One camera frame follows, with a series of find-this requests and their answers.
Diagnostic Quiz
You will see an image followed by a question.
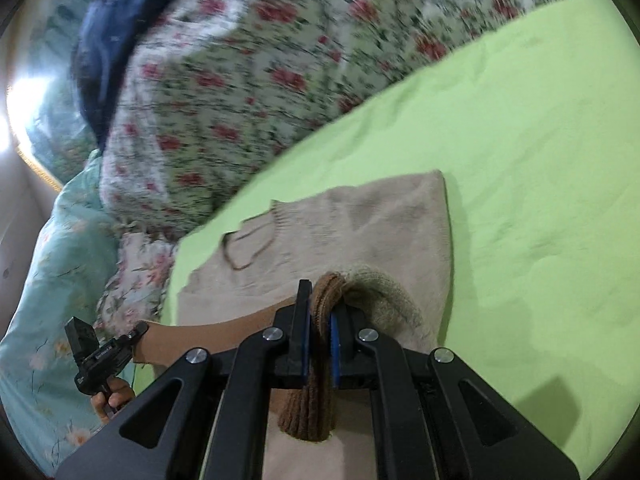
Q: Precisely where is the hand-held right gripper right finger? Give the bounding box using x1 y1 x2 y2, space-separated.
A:
327 306 582 480

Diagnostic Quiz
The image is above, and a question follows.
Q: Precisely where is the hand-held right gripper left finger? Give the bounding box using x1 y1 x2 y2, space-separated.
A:
55 279 314 480

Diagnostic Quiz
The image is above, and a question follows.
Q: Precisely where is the beige knit sweater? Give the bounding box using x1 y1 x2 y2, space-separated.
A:
176 170 454 480

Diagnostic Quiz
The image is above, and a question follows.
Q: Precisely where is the person's left forearm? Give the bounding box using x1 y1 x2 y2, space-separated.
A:
133 309 297 367

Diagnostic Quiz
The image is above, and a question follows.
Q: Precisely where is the person's left hand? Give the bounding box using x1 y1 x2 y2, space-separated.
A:
91 376 137 425

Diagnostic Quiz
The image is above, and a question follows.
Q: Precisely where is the teal floral blanket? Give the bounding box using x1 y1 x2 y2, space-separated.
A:
0 149 138 477

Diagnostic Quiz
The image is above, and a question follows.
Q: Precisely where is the teal patterned pillow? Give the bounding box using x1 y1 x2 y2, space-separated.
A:
22 0 118 183

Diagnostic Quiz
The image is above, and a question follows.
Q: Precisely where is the green bed sheet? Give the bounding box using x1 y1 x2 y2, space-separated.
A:
134 0 640 480

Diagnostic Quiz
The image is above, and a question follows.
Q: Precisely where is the floral quilt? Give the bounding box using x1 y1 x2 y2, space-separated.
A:
96 0 603 333

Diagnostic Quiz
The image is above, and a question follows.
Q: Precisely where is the navy blue cloth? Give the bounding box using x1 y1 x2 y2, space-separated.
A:
71 0 221 152

